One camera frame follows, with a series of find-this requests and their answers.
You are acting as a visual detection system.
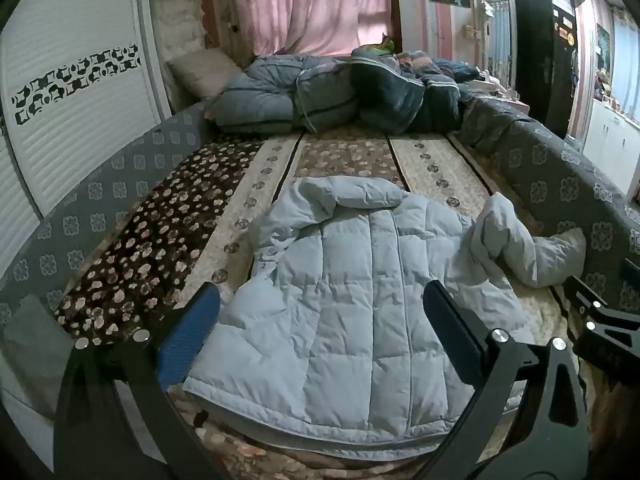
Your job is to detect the beige pillow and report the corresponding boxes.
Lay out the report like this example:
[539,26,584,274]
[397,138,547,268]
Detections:
[168,48,242,98]

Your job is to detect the white ornate mirror frame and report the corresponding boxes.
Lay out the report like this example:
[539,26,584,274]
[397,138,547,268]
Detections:
[480,0,516,89]

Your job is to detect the floral patterned bed blanket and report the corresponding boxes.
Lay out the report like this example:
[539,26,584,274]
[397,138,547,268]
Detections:
[54,136,587,479]

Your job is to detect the grey blue folded quilt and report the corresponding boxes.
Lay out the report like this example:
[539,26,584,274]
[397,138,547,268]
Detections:
[207,55,357,134]

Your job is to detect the blue striped window curtain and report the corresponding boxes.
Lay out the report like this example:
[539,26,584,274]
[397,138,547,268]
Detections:
[612,8,640,122]

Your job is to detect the white low cabinet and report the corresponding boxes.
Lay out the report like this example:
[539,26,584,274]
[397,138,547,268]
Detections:
[582,100,640,202]

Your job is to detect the dark navy folded quilt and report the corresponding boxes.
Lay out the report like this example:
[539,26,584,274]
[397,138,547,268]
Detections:
[349,47,480,134]

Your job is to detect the pink curtain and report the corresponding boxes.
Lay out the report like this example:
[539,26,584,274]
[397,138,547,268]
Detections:
[235,0,392,56]

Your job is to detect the white louvered wardrobe door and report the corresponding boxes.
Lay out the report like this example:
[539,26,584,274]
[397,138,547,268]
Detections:
[1,0,170,270]

